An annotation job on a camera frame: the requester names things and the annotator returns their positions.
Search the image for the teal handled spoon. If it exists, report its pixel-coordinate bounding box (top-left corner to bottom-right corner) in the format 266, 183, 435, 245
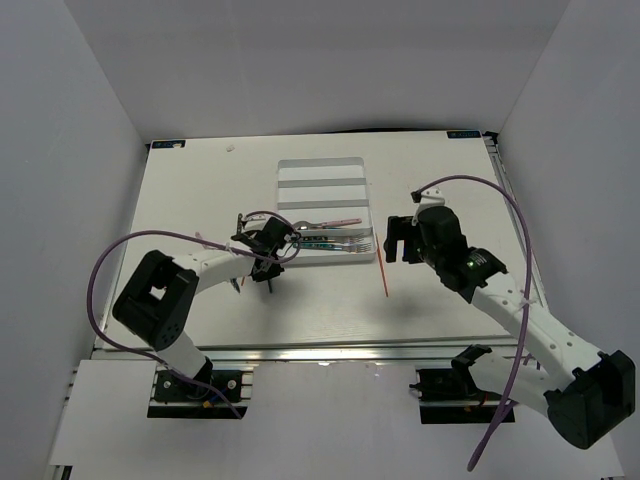
293, 220, 366, 236

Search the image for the pink handled spoon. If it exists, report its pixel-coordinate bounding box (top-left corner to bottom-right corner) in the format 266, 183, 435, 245
300, 218, 362, 229

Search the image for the teal handled fork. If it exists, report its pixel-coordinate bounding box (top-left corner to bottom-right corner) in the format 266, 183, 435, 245
296, 242, 372, 254
299, 234, 366, 244

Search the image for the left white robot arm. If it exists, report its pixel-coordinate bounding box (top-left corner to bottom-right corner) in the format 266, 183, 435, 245
112, 216, 299, 399

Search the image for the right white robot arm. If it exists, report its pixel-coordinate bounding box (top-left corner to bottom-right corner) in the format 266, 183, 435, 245
383, 206, 636, 449

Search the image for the white four-compartment cutlery tray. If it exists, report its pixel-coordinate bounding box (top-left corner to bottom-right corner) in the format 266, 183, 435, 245
276, 157, 376, 266

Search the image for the right blue corner label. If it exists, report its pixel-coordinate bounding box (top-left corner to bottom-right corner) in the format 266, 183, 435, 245
446, 130, 482, 139

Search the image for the blue corner label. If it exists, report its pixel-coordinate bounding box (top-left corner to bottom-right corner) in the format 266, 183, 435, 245
446, 130, 482, 139
150, 139, 186, 149

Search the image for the left blue corner label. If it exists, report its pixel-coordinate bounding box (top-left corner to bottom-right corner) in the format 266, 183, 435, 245
150, 139, 186, 149

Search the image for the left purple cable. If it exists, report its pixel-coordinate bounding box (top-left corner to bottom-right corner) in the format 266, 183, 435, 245
87, 209, 304, 419

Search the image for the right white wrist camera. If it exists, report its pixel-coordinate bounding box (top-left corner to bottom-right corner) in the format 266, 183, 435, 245
411, 187, 446, 212

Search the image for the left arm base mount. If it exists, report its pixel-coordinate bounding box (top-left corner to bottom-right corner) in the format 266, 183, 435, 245
147, 369, 253, 420

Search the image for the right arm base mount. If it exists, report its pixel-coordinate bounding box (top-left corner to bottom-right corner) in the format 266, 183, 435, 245
409, 345, 501, 425

